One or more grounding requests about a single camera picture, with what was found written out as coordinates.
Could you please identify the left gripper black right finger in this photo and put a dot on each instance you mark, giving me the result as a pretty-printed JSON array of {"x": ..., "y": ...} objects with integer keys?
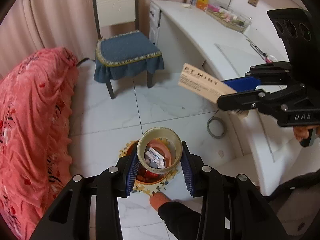
[{"x": 192, "y": 167}]

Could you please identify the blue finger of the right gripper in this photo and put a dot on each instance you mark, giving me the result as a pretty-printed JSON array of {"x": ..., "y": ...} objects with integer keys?
[
  {"x": 241, "y": 100},
  {"x": 243, "y": 84}
]

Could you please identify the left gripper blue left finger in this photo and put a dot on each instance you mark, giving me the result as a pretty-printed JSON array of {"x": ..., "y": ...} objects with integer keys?
[{"x": 128, "y": 169}]

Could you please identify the white blue medicine box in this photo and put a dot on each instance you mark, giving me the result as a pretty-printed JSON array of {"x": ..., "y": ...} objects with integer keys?
[{"x": 154, "y": 159}]

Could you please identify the tan mint box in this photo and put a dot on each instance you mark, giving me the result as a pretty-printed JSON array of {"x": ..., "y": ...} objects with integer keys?
[{"x": 203, "y": 84}]

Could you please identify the beige tape roll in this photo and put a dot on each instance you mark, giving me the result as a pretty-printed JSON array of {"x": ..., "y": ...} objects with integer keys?
[{"x": 175, "y": 147}]

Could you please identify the orange gloved right hand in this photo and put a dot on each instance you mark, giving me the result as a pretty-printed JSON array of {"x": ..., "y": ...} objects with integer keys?
[{"x": 302, "y": 132}]

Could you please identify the pink white mini iron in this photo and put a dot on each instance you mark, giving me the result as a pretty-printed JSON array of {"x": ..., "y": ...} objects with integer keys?
[{"x": 270, "y": 59}]

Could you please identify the clear organizer box with items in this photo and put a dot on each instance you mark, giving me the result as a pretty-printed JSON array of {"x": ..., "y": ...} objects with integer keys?
[{"x": 229, "y": 18}]

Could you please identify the white chair blue cushion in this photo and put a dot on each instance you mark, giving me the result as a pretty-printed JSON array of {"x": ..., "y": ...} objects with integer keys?
[{"x": 127, "y": 54}]

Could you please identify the white desk drawer cabinet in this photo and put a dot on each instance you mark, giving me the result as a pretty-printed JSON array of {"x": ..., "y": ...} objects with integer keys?
[{"x": 155, "y": 17}]

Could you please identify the red floral bed quilt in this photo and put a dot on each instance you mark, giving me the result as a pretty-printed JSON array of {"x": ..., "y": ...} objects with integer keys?
[{"x": 36, "y": 99}]

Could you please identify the pink curtain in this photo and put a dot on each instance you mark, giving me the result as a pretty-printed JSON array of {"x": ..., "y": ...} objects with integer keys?
[{"x": 31, "y": 25}]

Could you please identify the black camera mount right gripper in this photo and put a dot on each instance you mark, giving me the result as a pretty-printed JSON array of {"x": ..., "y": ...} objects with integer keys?
[{"x": 299, "y": 33}]

